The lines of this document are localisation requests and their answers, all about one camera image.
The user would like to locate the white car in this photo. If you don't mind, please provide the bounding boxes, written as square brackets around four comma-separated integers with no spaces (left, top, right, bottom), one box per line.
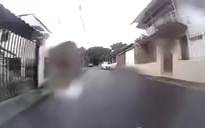
[100,61,116,71]

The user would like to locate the group of trees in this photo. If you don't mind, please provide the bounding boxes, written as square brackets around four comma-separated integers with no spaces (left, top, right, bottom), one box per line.
[79,41,128,67]

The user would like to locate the low building with red gate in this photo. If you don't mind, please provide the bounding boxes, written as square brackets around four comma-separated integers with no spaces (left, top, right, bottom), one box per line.
[113,43,136,69]

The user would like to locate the grey asphalt road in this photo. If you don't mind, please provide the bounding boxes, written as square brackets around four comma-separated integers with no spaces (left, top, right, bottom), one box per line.
[1,65,205,128]

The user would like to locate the white building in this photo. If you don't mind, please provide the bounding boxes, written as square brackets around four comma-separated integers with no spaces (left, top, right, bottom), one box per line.
[18,13,53,88]

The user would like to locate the beige building with balcony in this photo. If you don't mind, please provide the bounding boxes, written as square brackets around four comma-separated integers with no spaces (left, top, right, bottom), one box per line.
[124,0,205,86]

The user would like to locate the grey concrete pavement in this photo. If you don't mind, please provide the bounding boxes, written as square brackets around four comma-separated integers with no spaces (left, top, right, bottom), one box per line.
[0,87,54,128]
[126,68,205,92]

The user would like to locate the dark metal fence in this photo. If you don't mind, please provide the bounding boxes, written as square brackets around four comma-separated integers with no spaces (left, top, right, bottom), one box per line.
[0,22,39,107]

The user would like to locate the house with dark roof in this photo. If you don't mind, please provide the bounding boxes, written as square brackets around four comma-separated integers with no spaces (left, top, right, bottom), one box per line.
[0,0,41,43]

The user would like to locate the overhead wires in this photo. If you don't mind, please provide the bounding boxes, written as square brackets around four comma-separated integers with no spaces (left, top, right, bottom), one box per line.
[77,0,87,33]

